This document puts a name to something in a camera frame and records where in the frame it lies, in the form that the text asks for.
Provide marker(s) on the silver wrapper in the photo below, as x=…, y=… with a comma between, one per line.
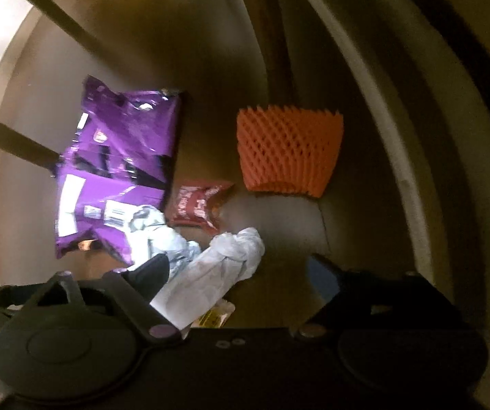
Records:
x=155, y=230

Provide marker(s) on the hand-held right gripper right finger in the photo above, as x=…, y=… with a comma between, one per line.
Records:
x=326, y=273

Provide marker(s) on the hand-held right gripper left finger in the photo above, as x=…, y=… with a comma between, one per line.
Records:
x=151, y=271

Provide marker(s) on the purple snack bag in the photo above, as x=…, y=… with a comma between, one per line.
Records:
x=121, y=145

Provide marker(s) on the red snack wrapper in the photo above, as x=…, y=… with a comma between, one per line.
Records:
x=195, y=205

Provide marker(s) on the orange foam fruit net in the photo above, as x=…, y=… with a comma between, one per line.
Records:
x=289, y=149

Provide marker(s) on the white tissue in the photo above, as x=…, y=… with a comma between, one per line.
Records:
x=210, y=273

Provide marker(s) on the dark wooden chair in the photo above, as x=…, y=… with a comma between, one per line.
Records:
x=14, y=141

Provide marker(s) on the yellow wrapper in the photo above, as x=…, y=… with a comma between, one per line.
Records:
x=217, y=314

